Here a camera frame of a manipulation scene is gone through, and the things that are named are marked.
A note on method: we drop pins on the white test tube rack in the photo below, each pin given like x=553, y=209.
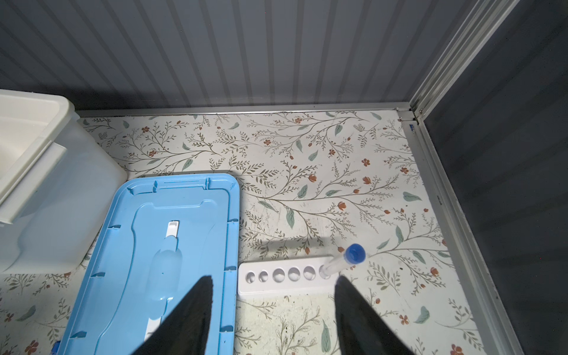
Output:
x=274, y=278

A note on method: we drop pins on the blue plastic bin lid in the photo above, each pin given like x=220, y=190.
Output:
x=160, y=236

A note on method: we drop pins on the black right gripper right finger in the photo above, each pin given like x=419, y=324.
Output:
x=360, y=330

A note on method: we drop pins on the white plastic storage bin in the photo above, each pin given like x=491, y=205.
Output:
x=57, y=184

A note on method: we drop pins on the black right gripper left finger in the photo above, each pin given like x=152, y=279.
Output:
x=186, y=329

